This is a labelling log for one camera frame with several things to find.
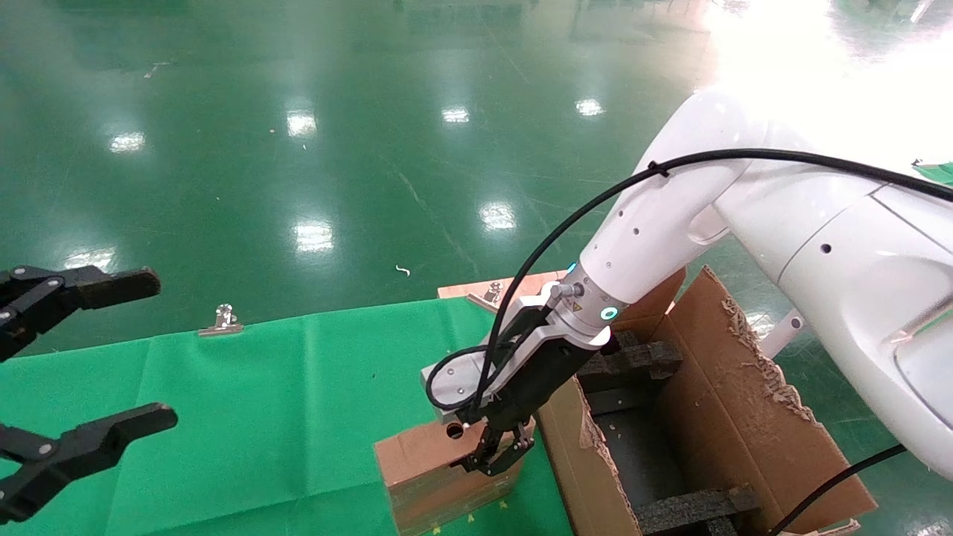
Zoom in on black foam insert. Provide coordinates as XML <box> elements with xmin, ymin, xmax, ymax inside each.
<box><xmin>577</xmin><ymin>331</ymin><xmax>684</xmax><ymax>395</ymax></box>
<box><xmin>634</xmin><ymin>484</ymin><xmax>762</xmax><ymax>536</ymax></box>

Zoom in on small brown cardboard box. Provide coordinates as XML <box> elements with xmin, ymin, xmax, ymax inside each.
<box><xmin>374</xmin><ymin>417</ymin><xmax>537</xmax><ymax>536</ymax></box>

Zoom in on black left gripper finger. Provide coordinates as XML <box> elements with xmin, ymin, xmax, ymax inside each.
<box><xmin>0</xmin><ymin>266</ymin><xmax>162</xmax><ymax>362</ymax></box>
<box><xmin>0</xmin><ymin>403</ymin><xmax>179</xmax><ymax>524</ymax></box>

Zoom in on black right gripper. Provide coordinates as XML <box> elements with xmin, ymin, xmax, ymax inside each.
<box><xmin>450</xmin><ymin>339</ymin><xmax>596</xmax><ymax>478</ymax></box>

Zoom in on black camera cable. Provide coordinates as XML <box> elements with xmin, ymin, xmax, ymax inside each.
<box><xmin>426</xmin><ymin>148</ymin><xmax>953</xmax><ymax>418</ymax></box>

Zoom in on thin black hanging cable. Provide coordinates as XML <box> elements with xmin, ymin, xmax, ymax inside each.
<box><xmin>771</xmin><ymin>444</ymin><xmax>905</xmax><ymax>536</ymax></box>

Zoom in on large open brown carton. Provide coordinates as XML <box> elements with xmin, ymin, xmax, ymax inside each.
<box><xmin>536</xmin><ymin>267</ymin><xmax>878</xmax><ymax>536</ymax></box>

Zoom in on large green table cloth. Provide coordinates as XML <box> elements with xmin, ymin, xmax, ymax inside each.
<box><xmin>0</xmin><ymin>298</ymin><xmax>574</xmax><ymax>536</ymax></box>

